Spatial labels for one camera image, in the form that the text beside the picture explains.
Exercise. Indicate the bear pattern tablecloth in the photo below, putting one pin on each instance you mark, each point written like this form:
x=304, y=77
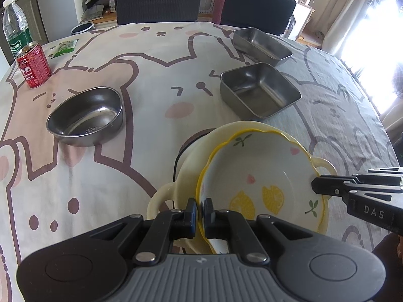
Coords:
x=168, y=75

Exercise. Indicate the oval steel bowl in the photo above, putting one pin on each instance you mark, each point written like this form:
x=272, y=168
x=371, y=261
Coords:
x=89, y=118

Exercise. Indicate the clear water bottle green label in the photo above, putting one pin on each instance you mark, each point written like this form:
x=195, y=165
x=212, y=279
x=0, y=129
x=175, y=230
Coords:
x=16, y=27

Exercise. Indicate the green snack packet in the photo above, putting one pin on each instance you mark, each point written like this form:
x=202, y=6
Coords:
x=64, y=48

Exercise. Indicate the beige curtain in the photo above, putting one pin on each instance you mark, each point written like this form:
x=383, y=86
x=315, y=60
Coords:
x=339, y=18

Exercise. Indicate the lemon pattern ceramic bowl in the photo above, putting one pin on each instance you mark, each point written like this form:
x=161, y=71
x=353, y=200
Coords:
x=263, y=172

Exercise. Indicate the grey trash bin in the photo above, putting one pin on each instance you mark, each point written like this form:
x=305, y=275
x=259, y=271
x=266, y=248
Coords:
x=81, y=28

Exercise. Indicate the square steel tray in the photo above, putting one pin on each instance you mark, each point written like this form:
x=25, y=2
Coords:
x=260, y=46
x=257, y=92

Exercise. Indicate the red soda can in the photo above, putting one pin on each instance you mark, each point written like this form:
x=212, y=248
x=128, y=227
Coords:
x=33, y=64

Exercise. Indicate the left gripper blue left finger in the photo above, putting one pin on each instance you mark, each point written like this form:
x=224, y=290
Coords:
x=159, y=234

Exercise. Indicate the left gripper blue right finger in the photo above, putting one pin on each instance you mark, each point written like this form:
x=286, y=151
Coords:
x=234, y=229

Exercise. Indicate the cream bowl with handles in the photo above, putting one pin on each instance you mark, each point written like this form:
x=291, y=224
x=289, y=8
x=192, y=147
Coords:
x=185, y=185

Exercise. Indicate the right dark chair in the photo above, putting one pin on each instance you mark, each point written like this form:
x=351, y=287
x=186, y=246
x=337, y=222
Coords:
x=269, y=16

